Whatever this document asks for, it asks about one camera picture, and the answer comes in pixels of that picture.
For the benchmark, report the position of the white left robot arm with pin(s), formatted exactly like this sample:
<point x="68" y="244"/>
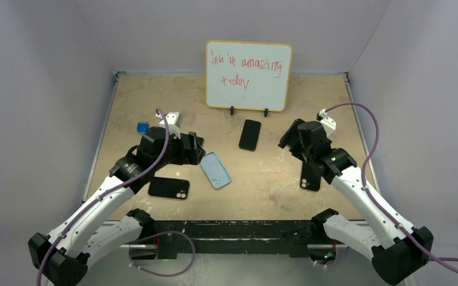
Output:
<point x="65" y="254"/>

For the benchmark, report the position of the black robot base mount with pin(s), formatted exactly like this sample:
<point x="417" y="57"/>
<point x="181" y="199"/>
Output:
<point x="294" y="238"/>

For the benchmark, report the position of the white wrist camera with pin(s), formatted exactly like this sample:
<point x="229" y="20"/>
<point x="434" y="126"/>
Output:
<point x="327" y="122"/>
<point x="173" y="120"/>

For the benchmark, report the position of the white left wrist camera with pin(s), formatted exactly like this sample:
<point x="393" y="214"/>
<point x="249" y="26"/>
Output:
<point x="173" y="120"/>

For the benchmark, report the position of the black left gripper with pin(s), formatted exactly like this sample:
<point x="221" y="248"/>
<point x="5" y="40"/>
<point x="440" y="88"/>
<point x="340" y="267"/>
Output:
<point x="192" y="155"/>

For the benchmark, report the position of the black phone case right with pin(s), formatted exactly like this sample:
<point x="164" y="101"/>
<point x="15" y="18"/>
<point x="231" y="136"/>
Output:
<point x="309" y="180"/>

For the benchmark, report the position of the black phone case with cutouts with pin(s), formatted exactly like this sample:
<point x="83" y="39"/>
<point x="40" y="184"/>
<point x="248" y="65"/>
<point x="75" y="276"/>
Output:
<point x="172" y="188"/>

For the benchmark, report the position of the black smartphone face down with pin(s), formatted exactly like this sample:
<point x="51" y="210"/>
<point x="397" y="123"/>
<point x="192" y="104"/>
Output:
<point x="250" y="134"/>

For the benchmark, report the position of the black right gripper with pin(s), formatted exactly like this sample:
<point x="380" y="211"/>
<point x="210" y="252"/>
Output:
<point x="293" y="132"/>

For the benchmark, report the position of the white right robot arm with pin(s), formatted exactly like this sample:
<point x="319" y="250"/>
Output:
<point x="394" y="245"/>

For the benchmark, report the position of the light blue phone case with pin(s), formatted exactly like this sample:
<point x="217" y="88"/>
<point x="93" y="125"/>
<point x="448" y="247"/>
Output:
<point x="215" y="171"/>

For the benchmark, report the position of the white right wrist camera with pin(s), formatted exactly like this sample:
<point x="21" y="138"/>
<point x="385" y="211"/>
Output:
<point x="327" y="122"/>

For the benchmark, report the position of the yellow framed whiteboard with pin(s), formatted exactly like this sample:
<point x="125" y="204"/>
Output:
<point x="245" y="75"/>

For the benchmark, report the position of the small blue eraser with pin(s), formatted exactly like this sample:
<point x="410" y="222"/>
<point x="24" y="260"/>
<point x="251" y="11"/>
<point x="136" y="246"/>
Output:
<point x="142" y="127"/>

